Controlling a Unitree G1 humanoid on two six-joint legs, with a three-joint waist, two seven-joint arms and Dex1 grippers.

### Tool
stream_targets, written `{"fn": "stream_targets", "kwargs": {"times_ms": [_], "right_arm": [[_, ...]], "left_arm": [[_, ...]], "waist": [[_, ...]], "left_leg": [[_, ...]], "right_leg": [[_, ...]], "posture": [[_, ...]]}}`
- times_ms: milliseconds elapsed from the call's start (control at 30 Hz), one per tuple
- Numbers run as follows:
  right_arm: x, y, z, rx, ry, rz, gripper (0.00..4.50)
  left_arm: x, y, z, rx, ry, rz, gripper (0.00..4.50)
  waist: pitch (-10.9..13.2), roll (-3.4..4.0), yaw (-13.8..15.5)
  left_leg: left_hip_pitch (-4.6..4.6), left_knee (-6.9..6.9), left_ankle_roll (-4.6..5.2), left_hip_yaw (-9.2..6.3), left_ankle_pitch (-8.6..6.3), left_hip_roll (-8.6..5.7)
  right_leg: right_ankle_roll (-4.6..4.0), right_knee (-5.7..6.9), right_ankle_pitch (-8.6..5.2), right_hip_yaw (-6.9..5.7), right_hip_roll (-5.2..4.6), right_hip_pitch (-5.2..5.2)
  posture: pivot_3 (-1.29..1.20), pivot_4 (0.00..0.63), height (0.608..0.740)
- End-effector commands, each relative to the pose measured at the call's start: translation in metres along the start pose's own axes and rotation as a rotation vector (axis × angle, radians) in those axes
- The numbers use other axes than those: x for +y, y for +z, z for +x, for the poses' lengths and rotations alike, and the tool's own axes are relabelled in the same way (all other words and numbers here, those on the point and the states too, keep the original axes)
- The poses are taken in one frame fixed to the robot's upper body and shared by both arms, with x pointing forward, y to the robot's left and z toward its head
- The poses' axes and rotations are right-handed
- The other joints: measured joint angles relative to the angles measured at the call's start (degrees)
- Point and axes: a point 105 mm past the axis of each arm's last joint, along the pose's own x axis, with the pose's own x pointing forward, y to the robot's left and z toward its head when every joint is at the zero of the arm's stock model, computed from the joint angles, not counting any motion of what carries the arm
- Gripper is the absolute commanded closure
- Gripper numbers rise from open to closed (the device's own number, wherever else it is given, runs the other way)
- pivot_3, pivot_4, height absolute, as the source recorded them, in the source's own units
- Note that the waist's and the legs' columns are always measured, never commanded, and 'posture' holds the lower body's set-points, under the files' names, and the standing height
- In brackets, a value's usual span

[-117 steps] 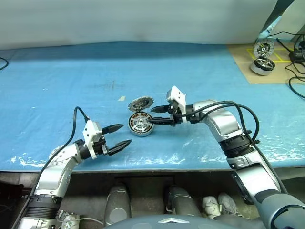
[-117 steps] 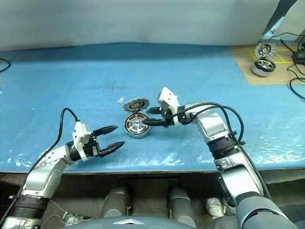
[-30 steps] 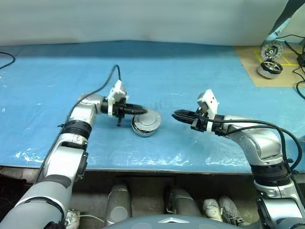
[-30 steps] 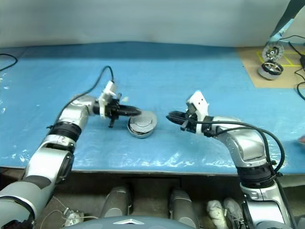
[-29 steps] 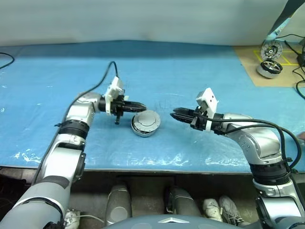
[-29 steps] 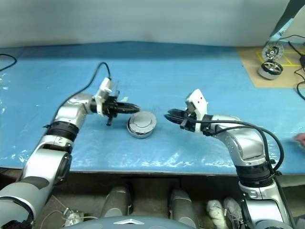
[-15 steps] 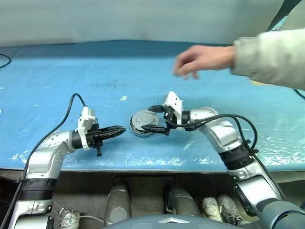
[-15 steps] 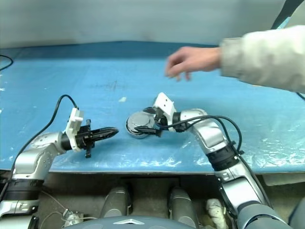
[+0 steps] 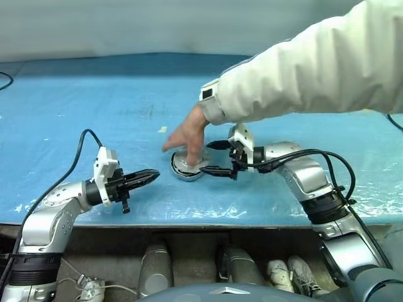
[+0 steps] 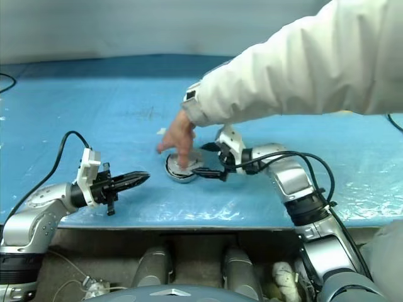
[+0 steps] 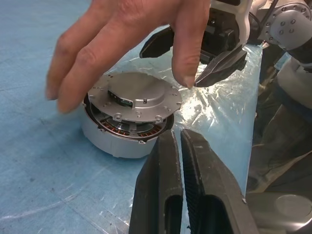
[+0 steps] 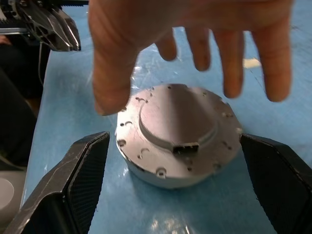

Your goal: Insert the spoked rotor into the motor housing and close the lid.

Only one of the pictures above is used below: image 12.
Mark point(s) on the silver round motor cover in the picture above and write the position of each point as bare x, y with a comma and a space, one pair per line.
175, 117

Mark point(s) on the blue table mat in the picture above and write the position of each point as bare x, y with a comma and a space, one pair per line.
136, 209

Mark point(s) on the person's bare hand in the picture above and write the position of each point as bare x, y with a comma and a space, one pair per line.
136, 26

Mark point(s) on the grey round base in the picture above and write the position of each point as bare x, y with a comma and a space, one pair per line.
9, 195

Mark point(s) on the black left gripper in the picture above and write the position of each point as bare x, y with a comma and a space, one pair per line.
14, 17

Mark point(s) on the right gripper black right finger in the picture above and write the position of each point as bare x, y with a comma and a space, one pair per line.
282, 180

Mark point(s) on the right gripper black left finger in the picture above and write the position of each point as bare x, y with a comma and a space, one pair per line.
53, 185

